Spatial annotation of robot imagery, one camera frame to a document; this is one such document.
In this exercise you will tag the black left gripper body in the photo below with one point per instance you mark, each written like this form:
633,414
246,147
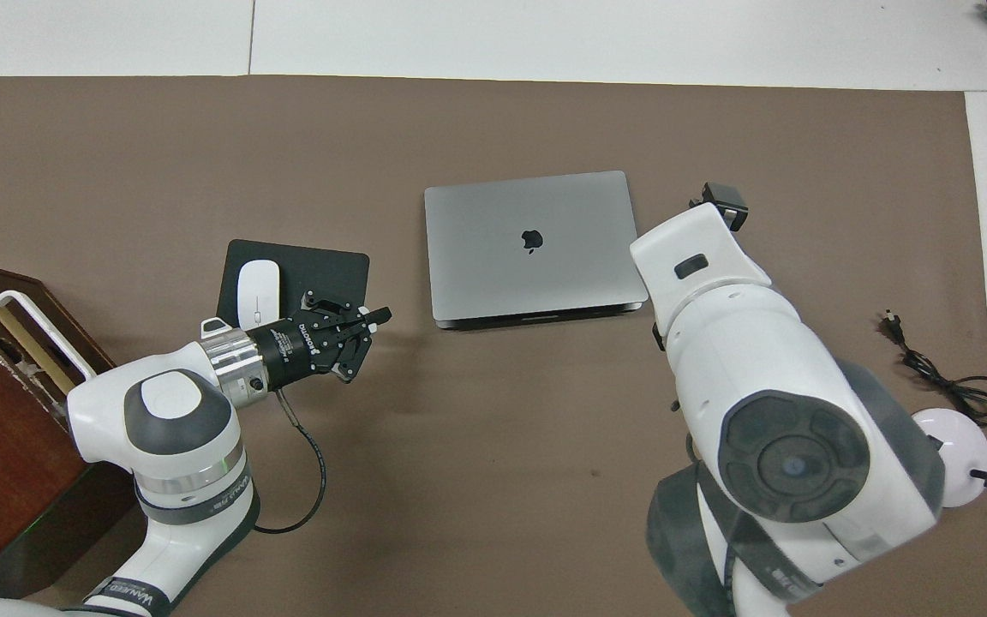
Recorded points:
292,351

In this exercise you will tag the grey Apple laptop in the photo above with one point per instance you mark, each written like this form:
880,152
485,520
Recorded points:
493,257

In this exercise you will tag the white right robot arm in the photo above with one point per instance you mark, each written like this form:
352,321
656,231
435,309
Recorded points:
759,360

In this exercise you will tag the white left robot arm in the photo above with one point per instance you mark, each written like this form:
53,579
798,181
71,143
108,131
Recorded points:
168,446

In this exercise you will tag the black mouse pad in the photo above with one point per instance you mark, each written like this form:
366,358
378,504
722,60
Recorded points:
322,274

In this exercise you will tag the white computer mouse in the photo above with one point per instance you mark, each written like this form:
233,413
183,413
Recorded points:
258,291

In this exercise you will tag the brown table mat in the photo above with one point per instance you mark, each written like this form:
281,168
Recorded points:
502,471

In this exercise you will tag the white desk lamp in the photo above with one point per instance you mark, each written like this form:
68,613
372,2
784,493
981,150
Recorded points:
969,446

